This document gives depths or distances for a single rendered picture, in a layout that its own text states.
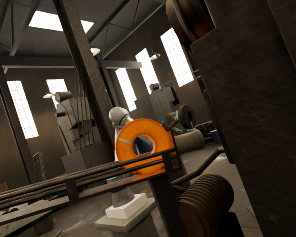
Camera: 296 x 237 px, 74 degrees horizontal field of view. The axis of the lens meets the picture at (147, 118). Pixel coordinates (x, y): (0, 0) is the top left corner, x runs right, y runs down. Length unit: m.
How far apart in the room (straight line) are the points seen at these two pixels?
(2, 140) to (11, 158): 1.03
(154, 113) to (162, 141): 3.83
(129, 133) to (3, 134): 12.22
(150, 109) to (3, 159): 9.42
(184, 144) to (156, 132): 0.09
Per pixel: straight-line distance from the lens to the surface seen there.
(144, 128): 0.54
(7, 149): 12.55
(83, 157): 3.66
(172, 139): 0.55
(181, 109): 1.20
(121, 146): 0.53
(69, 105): 6.15
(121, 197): 1.33
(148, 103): 4.44
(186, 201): 0.58
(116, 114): 1.31
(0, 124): 12.79
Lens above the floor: 0.74
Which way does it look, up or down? 3 degrees up
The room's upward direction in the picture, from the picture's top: 20 degrees counter-clockwise
